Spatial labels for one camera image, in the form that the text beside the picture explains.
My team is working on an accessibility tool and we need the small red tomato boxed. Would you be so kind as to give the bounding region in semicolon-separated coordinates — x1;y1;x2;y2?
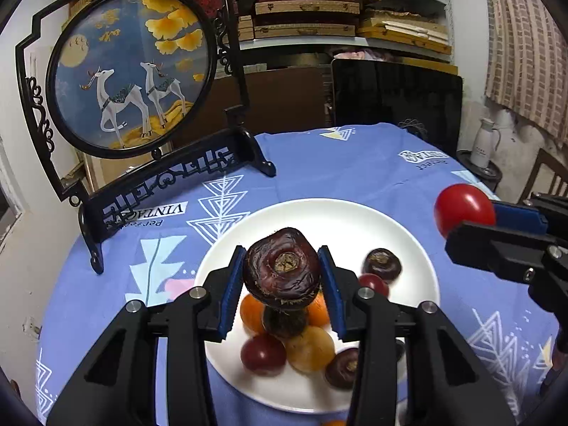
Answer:
434;184;497;239

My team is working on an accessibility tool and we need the dark water chestnut with roots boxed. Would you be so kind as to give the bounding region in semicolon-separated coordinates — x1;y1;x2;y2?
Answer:
262;307;308;339

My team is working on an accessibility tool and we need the dark chestnut flat top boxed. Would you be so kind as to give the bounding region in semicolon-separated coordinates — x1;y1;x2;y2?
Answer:
242;227;322;311

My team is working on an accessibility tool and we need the wooden chair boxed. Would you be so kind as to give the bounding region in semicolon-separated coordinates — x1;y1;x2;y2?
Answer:
518;149;567;203

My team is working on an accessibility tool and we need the blue patterned tablecloth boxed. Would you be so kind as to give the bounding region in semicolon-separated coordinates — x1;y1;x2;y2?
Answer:
37;123;567;425

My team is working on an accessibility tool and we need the white thermos jug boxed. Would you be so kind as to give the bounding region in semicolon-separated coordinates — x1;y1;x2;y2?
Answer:
470;118;502;169

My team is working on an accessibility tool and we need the dark chestnut front plate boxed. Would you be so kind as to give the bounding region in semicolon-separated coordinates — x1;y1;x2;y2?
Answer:
324;347;359;391

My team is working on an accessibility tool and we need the orange tangerine lower table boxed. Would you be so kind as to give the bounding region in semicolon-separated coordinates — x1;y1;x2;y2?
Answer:
321;419;346;426

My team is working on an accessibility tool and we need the dark red plum back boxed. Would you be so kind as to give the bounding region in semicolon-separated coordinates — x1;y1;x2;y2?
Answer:
358;273;390;297

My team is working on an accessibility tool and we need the dark red plum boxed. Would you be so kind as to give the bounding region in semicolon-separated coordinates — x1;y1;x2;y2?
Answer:
241;334;287;376
358;273;390;297

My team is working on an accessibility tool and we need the dark chestnut behind plum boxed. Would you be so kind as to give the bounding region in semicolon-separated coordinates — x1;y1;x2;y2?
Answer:
362;248;403;283

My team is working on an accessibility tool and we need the yellow pale fruit on plate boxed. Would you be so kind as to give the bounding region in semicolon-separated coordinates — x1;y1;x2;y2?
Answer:
284;326;336;373

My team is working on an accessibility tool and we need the orange tangerine middle plate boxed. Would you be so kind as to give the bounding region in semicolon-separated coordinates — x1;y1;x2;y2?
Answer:
306;291;330;328

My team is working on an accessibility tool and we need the orange tangerine plate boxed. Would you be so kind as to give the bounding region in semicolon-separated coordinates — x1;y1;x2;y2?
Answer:
306;291;330;328
240;294;266;335

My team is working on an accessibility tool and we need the dark red plum front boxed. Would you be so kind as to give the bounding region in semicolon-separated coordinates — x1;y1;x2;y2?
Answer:
241;334;287;376

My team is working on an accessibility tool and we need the black chair back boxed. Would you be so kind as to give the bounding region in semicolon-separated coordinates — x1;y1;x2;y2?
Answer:
330;59;463;157

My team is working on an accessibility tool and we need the orange tangerine left plate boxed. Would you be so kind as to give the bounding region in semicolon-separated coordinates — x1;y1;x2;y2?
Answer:
240;294;266;335

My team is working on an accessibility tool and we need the beige patterned curtain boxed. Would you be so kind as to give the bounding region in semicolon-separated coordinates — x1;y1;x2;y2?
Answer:
485;0;567;144

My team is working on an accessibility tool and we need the white oval plate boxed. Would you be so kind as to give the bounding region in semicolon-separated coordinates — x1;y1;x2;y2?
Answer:
193;197;441;416

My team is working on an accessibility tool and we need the shelf with wooden boxes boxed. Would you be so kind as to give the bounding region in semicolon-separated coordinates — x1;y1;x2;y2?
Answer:
235;0;453;68

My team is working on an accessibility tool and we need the round deer embroidery screen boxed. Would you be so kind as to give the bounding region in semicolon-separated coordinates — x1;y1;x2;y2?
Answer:
46;0;217;159

